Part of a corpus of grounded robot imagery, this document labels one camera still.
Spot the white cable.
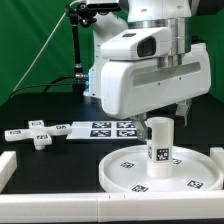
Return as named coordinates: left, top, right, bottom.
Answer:
left=12, top=0, right=88, bottom=93

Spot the white round table top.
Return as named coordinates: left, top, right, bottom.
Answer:
left=99, top=145, right=224, bottom=193

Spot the black cable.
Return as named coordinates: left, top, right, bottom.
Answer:
left=9, top=75, right=89, bottom=99

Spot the white front fence bar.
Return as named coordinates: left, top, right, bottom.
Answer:
left=0, top=190, right=224, bottom=223

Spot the white right fence block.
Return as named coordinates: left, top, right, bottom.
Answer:
left=210, top=147, right=224, bottom=174

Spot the white marker plate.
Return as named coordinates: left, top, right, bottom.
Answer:
left=67, top=121, right=137, bottom=140

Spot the white fence block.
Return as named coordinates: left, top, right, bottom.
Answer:
left=210, top=147, right=224, bottom=174
left=0, top=151, right=17, bottom=193

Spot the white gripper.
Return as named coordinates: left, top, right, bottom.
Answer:
left=101, top=43, right=211, bottom=142

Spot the white cross-shaped table base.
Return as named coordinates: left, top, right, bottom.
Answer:
left=5, top=120, right=72, bottom=150

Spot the white left fence block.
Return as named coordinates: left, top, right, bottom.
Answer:
left=0, top=151, right=17, bottom=193

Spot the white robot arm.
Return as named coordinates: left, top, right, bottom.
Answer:
left=85, top=0, right=211, bottom=141

